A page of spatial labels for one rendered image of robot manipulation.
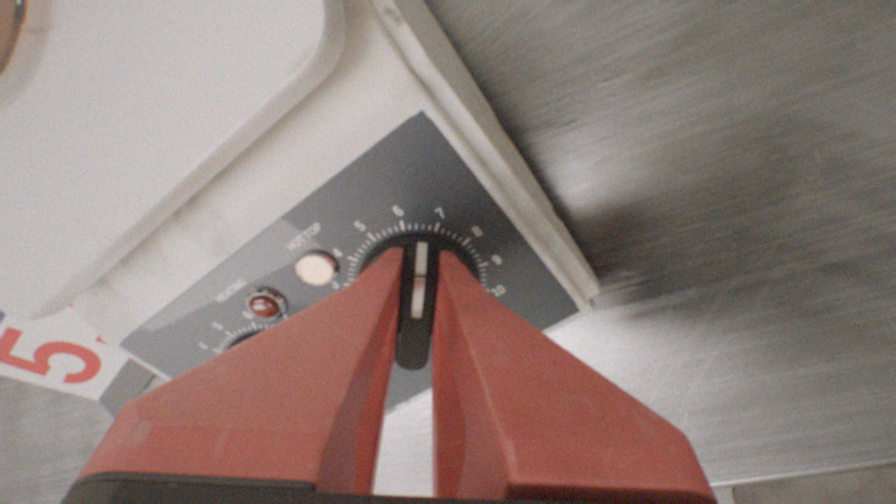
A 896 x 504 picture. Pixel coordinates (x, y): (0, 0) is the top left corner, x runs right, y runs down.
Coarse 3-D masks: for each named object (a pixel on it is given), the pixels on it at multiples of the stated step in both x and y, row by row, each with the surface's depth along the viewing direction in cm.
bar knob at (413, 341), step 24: (384, 240) 12; (408, 240) 12; (432, 240) 12; (408, 264) 11; (432, 264) 11; (408, 288) 11; (432, 288) 11; (408, 312) 11; (432, 312) 11; (408, 336) 11; (432, 336) 12; (408, 360) 12
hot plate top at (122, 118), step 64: (64, 0) 10; (128, 0) 9; (192, 0) 9; (256, 0) 8; (320, 0) 8; (64, 64) 10; (128, 64) 9; (192, 64) 9; (256, 64) 9; (320, 64) 8; (0, 128) 11; (64, 128) 10; (128, 128) 10; (192, 128) 9; (256, 128) 9; (0, 192) 11; (64, 192) 10; (128, 192) 10; (192, 192) 10; (0, 256) 12; (64, 256) 11
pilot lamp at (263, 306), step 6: (252, 300) 13; (258, 300) 13; (264, 300) 13; (270, 300) 13; (252, 306) 13; (258, 306) 13; (264, 306) 13; (270, 306) 13; (276, 306) 13; (258, 312) 13; (264, 312) 13; (270, 312) 13; (276, 312) 13
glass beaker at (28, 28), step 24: (0, 0) 9; (24, 0) 9; (48, 0) 10; (0, 24) 9; (24, 24) 9; (48, 24) 10; (0, 48) 9; (24, 48) 10; (0, 72) 10; (24, 72) 10; (0, 96) 10
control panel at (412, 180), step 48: (384, 144) 10; (432, 144) 10; (336, 192) 11; (384, 192) 11; (432, 192) 11; (480, 192) 11; (288, 240) 12; (336, 240) 12; (480, 240) 12; (192, 288) 13; (240, 288) 13; (288, 288) 13; (336, 288) 13; (528, 288) 13; (144, 336) 14; (192, 336) 14; (240, 336) 14
